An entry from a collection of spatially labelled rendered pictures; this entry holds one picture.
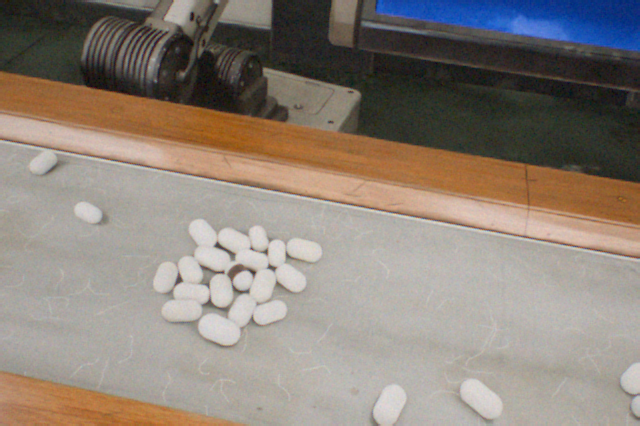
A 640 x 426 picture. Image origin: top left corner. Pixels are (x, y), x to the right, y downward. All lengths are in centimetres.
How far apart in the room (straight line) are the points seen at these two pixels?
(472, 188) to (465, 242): 7
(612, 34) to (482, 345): 34
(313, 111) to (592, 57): 111
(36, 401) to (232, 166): 34
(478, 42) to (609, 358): 38
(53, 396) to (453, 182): 46
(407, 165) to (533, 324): 24
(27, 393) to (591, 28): 44
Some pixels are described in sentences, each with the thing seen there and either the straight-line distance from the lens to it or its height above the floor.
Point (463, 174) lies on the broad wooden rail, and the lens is 73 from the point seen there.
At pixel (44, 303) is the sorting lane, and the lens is 61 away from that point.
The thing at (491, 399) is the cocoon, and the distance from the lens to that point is 52.
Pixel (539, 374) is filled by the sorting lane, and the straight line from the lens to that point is 58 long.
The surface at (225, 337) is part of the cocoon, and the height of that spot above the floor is 76.
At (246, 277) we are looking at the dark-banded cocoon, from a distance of 58.
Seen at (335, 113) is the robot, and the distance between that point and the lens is 139.
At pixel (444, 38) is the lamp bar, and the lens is 31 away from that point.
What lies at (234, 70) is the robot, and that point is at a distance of 119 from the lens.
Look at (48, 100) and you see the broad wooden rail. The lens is 86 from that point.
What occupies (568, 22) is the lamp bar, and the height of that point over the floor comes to 107.
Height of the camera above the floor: 117
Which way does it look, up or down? 39 degrees down
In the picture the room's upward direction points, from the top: 6 degrees clockwise
